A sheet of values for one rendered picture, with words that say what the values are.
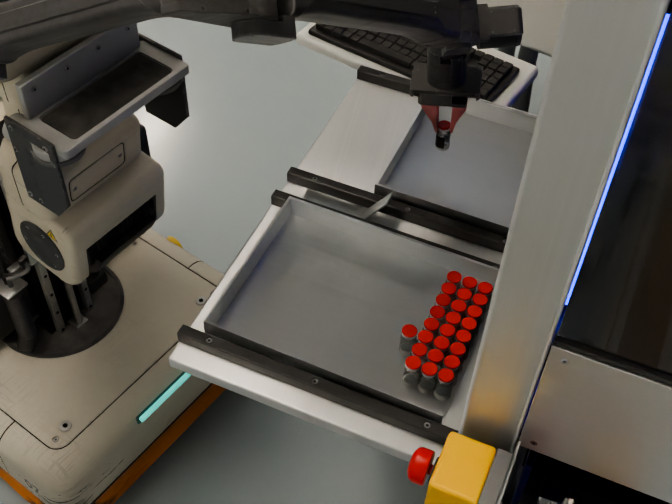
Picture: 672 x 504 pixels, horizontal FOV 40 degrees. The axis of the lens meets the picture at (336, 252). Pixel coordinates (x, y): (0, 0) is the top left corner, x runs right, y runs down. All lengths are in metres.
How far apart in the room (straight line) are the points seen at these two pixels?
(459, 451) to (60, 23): 0.61
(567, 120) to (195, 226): 1.98
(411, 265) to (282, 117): 1.63
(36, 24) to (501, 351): 0.59
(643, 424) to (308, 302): 0.54
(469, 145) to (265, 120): 1.45
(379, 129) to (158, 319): 0.75
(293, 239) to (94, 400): 0.74
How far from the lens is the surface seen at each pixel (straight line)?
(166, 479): 2.17
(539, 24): 1.87
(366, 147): 1.53
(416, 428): 1.18
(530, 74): 1.85
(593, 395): 0.94
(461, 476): 1.00
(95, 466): 1.94
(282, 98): 3.00
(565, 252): 0.80
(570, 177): 0.74
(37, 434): 1.95
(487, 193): 1.47
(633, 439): 0.98
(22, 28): 1.06
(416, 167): 1.50
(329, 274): 1.33
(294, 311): 1.29
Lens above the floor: 1.91
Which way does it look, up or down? 49 degrees down
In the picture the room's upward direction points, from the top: 2 degrees clockwise
